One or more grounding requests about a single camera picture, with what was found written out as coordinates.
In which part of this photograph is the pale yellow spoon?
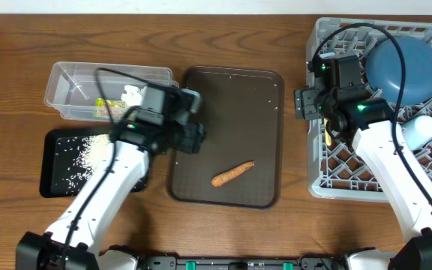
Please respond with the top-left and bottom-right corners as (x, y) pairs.
(324, 118), (332, 146)

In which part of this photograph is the orange carrot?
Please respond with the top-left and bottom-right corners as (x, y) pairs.
(211, 161), (254, 187)

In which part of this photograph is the dark blue plate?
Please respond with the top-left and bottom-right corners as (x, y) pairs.
(365, 36), (432, 106)

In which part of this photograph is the light blue cup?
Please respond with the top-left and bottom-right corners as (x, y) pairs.
(402, 115), (432, 151)

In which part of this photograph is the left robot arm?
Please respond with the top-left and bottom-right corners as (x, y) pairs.
(16, 82), (204, 269)

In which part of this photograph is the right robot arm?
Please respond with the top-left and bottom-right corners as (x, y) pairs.
(295, 55), (432, 269)

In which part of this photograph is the clear plastic waste bin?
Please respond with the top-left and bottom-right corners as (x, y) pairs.
(44, 61), (179, 122)

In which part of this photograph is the grey dishwasher rack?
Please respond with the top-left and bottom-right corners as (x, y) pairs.
(306, 17), (432, 203)

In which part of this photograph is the crumpled white tissue in bin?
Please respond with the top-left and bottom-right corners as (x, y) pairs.
(121, 85), (147, 107)

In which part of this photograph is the green yellow snack wrapper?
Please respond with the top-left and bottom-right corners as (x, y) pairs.
(94, 98), (128, 119)

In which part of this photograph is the pile of white rice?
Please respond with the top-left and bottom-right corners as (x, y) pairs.
(76, 134), (110, 170)

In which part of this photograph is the dark brown serving tray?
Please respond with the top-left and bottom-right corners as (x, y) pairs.
(166, 66), (284, 209)

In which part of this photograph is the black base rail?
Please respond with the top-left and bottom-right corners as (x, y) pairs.
(103, 245), (397, 270)

